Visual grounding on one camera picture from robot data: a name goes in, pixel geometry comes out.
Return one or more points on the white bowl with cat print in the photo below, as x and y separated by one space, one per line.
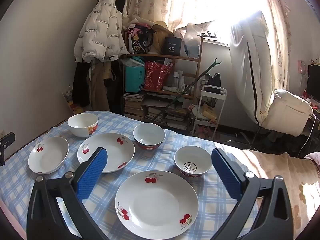
81 123

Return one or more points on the tan cardboard box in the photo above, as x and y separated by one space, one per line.
208 111

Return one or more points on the medium cherry print plate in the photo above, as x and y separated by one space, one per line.
116 155

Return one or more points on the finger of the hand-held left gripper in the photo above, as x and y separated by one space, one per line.
6 140

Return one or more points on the white plastic bag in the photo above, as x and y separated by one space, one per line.
192 37

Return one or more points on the small cherry print plate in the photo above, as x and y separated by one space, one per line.
48 157

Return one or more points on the black monitor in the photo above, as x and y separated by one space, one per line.
313 82

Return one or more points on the red patterned bag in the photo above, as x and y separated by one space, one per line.
156 75

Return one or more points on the colourful patterned bag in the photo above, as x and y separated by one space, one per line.
137 37

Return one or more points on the blue plaid blanket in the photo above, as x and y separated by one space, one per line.
155 160

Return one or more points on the red bowl plain white inside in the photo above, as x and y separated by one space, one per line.
149 135

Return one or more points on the beige fleece blanket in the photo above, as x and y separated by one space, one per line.
275 165

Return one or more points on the black garment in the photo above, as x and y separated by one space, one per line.
116 90

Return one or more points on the beige trousers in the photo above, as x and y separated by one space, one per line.
98 87

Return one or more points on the white padded coat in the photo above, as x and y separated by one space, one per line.
250 67

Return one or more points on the pink fan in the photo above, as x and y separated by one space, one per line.
301 66

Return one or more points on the red bowl printed inside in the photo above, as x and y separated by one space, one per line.
192 158

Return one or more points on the stack of books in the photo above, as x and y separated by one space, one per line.
133 105

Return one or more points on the white utility cart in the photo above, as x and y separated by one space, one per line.
223 105

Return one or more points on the teal bag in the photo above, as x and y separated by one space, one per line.
135 77

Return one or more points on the black bag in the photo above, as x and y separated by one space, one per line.
215 80

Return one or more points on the wooden shelf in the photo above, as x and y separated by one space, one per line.
160 56

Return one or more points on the dark coat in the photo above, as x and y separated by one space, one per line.
81 85

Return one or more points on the pile of books and papers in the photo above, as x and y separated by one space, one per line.
172 115

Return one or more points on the dark clothes pole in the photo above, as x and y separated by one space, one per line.
190 86

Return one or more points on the white bottle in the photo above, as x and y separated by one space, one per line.
181 77
176 78

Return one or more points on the white puffer jacket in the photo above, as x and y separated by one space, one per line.
100 30

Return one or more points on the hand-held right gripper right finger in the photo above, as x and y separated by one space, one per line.
225 175

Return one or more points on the tan straw hat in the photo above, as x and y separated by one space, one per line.
160 33

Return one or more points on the large cherry print plate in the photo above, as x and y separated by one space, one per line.
160 205

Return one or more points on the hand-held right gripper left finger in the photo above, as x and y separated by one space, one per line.
92 175

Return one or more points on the black box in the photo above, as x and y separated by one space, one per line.
172 46

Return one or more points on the floral curtain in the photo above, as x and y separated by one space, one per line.
155 0
280 30

